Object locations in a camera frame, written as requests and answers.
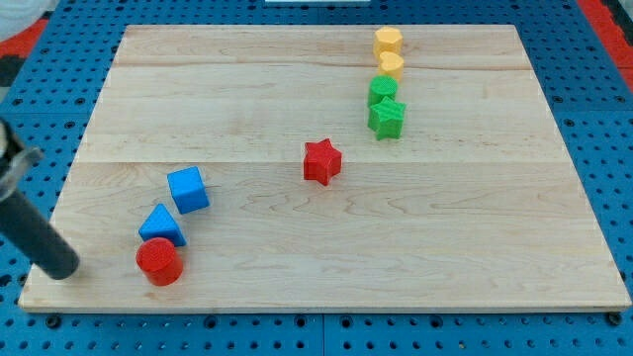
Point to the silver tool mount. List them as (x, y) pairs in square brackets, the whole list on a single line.
[(16, 160)]

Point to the green cylinder block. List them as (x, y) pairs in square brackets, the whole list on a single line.
[(381, 86)]

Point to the blue triangle block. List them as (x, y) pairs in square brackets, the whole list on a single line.
[(160, 223)]

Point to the yellow heart block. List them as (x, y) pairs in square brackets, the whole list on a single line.
[(391, 64)]

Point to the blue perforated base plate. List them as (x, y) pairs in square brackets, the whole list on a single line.
[(582, 54)]

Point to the green star block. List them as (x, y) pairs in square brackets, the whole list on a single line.
[(387, 118)]

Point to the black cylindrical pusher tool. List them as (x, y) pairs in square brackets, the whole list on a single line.
[(35, 237)]

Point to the blue cube block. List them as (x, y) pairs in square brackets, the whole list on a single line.
[(187, 190)]

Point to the wooden board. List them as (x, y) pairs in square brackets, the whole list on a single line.
[(477, 206)]

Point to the red star block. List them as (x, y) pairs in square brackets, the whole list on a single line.
[(322, 161)]

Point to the red cylinder block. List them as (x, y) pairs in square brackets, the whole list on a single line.
[(159, 261)]

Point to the yellow hexagon block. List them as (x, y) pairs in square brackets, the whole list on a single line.
[(387, 39)]

